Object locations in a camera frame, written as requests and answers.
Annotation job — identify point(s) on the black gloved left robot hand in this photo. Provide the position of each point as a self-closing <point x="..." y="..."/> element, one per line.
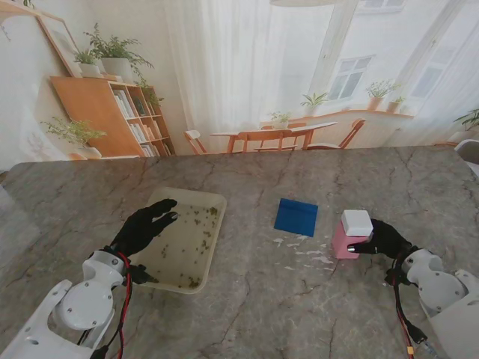
<point x="142" y="228"/>

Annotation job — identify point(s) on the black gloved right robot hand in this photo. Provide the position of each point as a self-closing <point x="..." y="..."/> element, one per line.
<point x="389" y="239"/>

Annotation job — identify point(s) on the white square jar cap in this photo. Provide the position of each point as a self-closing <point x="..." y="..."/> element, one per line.
<point x="357" y="222"/>

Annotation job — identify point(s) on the pink square jar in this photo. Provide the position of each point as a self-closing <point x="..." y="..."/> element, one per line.
<point x="342" y="243"/>

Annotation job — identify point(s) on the blue plastic scraper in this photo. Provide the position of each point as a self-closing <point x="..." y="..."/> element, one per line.
<point x="295" y="218"/>

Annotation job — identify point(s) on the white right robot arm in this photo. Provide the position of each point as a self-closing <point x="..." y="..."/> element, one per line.
<point x="441" y="284"/>

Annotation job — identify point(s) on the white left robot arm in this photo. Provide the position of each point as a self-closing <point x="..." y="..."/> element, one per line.
<point x="86" y="303"/>

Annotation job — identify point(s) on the cream baking tray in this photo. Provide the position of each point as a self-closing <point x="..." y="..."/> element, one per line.
<point x="187" y="243"/>

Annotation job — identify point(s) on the green bean heap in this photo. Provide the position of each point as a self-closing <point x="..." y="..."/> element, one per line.
<point x="193" y="283"/>
<point x="213" y="210"/>

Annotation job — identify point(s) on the printed room scene backdrop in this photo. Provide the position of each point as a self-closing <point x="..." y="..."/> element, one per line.
<point x="232" y="75"/>

